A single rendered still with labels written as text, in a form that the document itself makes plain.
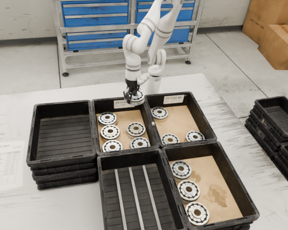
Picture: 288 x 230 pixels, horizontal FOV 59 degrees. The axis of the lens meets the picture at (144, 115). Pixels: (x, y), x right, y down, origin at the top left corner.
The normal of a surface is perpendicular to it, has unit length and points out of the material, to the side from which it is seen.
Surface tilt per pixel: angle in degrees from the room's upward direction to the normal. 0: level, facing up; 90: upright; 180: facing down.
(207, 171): 0
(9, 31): 90
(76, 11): 90
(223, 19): 90
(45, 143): 0
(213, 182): 0
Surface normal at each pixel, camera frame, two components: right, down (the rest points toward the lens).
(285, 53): 0.06, 0.68
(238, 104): 0.07, -0.73
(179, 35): 0.27, 0.67
